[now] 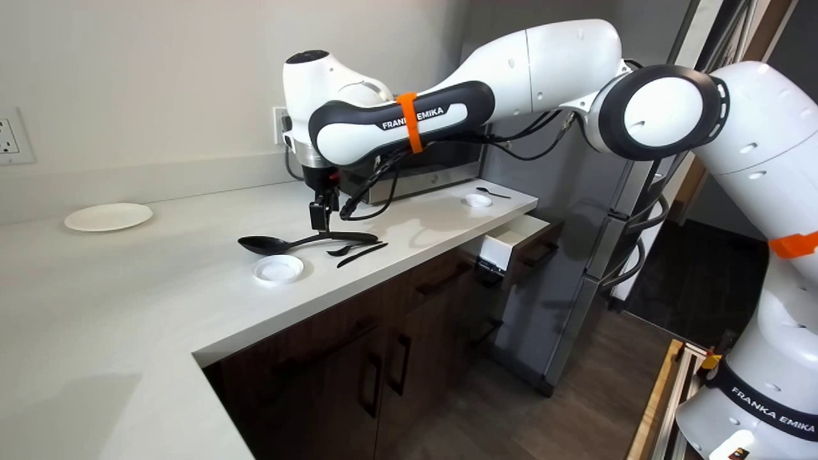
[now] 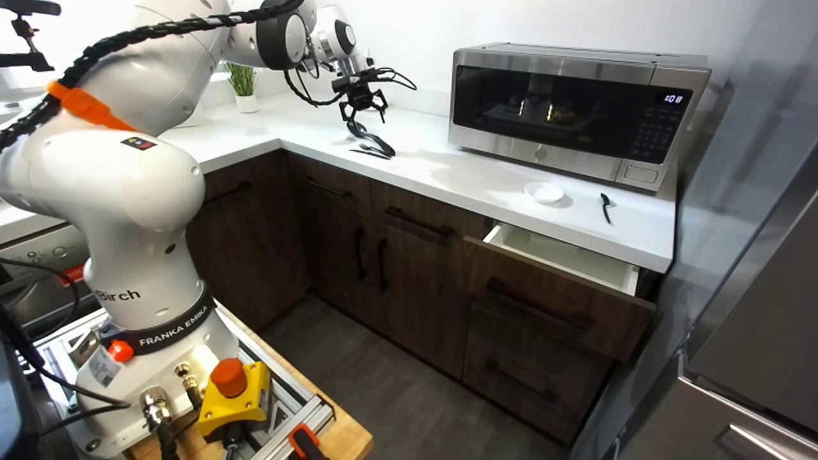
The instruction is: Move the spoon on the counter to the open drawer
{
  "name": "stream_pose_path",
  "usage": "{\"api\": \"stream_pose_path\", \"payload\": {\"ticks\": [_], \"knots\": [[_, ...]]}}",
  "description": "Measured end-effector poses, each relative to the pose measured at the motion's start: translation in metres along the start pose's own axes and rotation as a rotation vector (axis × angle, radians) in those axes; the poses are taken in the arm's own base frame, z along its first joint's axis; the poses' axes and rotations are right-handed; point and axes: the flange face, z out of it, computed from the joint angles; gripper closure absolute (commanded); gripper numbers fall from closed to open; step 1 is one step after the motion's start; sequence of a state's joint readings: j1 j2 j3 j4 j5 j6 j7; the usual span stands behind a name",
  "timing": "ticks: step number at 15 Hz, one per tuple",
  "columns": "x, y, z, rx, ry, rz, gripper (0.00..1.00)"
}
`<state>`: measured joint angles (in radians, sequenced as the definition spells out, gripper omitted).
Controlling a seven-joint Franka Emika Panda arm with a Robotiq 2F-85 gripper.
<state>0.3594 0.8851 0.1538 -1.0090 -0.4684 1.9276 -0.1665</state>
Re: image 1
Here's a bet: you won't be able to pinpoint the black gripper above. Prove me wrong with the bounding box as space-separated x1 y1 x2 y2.
305 167 359 230

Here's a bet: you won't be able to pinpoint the large black serving spoon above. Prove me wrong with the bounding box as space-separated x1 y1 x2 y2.
238 234 378 257

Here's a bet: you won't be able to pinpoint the dark wood lower cabinets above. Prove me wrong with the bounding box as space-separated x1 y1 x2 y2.
204 226 559 460

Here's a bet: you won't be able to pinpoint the wooden robot cart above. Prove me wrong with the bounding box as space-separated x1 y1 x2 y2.
628 340 709 460

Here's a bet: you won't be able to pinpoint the small white lid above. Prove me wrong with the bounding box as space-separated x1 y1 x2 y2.
253 257 305 286
463 193 495 211

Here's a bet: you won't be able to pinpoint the white plate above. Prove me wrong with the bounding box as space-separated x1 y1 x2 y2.
65 203 153 234

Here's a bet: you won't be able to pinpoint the white wall power outlet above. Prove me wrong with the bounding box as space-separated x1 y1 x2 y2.
0 109 33 167

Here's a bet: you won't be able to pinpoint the stainless steel microwave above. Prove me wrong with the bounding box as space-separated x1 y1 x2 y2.
367 143 483 206

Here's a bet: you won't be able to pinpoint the small white lid far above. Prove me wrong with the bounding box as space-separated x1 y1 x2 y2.
463 193 495 211

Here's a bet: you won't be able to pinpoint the small black spoon far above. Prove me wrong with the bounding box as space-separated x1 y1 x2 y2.
477 188 511 199

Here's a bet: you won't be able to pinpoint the black cable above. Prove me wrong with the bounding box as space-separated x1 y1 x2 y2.
483 111 592 163

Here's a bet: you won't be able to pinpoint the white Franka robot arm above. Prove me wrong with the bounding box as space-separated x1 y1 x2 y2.
285 19 818 460

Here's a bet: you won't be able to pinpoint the small white lid near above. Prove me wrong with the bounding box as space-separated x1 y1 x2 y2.
253 257 305 286

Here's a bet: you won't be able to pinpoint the open white drawer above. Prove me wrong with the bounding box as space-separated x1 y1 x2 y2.
478 215 550 276

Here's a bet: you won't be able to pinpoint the stainless steel refrigerator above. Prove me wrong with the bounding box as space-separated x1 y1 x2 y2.
463 0 711 400

